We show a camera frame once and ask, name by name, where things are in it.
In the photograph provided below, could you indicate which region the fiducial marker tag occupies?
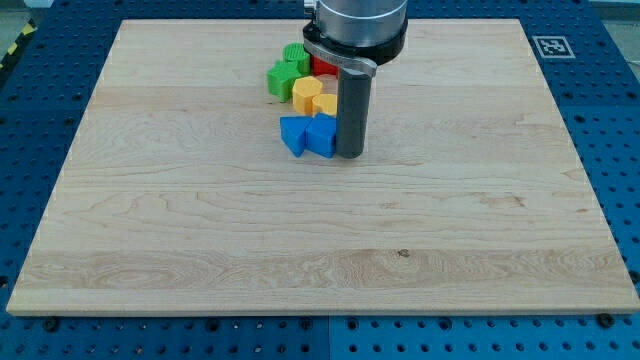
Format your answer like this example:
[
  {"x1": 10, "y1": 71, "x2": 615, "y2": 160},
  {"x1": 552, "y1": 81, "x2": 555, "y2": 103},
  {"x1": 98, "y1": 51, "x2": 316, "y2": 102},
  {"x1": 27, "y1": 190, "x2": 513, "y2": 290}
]
[{"x1": 532, "y1": 35, "x2": 576, "y2": 60}]

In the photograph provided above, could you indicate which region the green star block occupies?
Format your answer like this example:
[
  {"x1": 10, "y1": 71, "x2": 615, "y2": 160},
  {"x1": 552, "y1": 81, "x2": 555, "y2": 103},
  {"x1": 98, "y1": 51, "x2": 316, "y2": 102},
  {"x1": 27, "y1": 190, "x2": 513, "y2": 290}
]
[{"x1": 267, "y1": 60, "x2": 303, "y2": 102}]

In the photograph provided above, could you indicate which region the wooden board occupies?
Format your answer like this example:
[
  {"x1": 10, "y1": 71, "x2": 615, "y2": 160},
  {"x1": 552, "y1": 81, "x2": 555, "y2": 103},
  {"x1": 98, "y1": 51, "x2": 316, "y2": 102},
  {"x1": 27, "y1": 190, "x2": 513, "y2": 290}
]
[{"x1": 7, "y1": 19, "x2": 639, "y2": 316}]

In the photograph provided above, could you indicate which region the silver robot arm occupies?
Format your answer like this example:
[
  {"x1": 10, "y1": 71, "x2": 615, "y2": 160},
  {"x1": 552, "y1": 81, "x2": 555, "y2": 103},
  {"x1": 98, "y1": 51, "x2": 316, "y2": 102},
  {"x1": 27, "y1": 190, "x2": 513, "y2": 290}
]
[{"x1": 302, "y1": 0, "x2": 408, "y2": 159}]

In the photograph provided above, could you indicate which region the yellow heart block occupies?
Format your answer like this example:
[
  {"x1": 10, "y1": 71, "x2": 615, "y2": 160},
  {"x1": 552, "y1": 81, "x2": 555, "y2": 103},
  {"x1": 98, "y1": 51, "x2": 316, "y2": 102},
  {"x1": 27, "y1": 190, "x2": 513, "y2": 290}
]
[{"x1": 312, "y1": 93, "x2": 338, "y2": 117}]

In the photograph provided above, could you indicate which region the red circle block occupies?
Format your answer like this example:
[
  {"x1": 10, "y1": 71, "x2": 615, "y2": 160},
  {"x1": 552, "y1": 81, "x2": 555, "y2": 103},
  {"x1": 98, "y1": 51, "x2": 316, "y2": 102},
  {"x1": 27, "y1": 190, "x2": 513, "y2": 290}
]
[{"x1": 311, "y1": 55, "x2": 338, "y2": 77}]

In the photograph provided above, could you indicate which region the black yellow hazard tape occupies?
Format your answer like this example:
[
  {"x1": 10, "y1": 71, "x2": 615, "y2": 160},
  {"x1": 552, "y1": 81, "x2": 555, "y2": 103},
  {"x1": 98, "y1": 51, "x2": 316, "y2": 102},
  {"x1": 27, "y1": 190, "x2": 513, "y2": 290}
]
[{"x1": 1, "y1": 19, "x2": 37, "y2": 72}]

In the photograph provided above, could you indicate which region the green circle block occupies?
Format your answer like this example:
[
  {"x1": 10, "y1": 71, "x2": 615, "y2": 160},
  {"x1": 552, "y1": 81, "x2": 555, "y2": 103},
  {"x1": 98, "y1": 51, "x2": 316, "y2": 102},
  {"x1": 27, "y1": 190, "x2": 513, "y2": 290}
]
[{"x1": 282, "y1": 43, "x2": 311, "y2": 76}]

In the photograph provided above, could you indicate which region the blue triangle block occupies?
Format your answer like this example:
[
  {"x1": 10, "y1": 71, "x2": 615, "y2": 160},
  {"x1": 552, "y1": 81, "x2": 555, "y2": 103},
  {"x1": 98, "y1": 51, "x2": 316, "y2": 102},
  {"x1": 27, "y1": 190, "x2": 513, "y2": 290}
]
[{"x1": 280, "y1": 116, "x2": 312, "y2": 157}]

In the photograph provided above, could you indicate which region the blue cube block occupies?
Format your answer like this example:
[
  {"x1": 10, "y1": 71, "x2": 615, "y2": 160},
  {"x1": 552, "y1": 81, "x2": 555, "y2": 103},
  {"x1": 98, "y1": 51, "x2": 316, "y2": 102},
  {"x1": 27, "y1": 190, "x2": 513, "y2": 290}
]
[{"x1": 305, "y1": 113, "x2": 337, "y2": 158}]

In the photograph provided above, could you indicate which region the yellow hexagon block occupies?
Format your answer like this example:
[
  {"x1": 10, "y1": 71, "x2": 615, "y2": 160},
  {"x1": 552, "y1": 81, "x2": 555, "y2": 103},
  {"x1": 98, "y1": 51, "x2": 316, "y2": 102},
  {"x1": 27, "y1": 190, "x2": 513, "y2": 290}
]
[{"x1": 292, "y1": 76, "x2": 323, "y2": 115}]

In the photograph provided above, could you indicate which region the black flange with metal clamp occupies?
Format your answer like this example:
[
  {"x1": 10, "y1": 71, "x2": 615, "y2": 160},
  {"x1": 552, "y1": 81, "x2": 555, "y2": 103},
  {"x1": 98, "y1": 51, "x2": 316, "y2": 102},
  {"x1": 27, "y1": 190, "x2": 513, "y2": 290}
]
[{"x1": 302, "y1": 19, "x2": 408, "y2": 77}]

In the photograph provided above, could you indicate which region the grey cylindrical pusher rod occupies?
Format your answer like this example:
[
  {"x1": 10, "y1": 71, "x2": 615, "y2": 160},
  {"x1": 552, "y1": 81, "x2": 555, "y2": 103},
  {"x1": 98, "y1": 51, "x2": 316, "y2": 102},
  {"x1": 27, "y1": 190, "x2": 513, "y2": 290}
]
[{"x1": 336, "y1": 68, "x2": 372, "y2": 159}]

